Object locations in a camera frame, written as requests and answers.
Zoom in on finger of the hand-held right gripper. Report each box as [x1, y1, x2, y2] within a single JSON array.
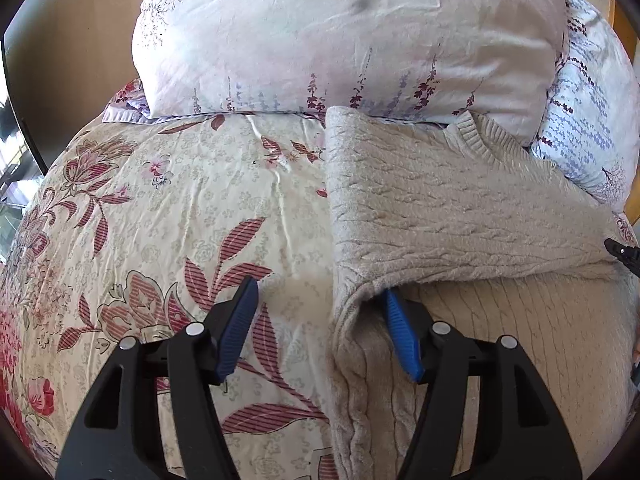
[[603, 238, 640, 278]]

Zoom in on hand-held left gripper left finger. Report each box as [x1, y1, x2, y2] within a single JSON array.
[[55, 275, 260, 480]]

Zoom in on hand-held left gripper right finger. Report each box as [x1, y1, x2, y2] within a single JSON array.
[[384, 290, 584, 480]]

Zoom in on beige cable-knit sweater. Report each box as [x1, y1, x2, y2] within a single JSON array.
[[324, 105, 640, 480]]

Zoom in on cream floral bed quilt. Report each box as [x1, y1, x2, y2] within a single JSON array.
[[0, 79, 640, 480]]

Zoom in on white purple-flowered pillow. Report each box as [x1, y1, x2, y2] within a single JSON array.
[[530, 0, 640, 206]]

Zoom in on white floral pillow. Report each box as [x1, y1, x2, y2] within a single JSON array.
[[131, 0, 572, 147]]

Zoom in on wooden headboard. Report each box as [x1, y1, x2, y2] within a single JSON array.
[[2, 0, 148, 170]]

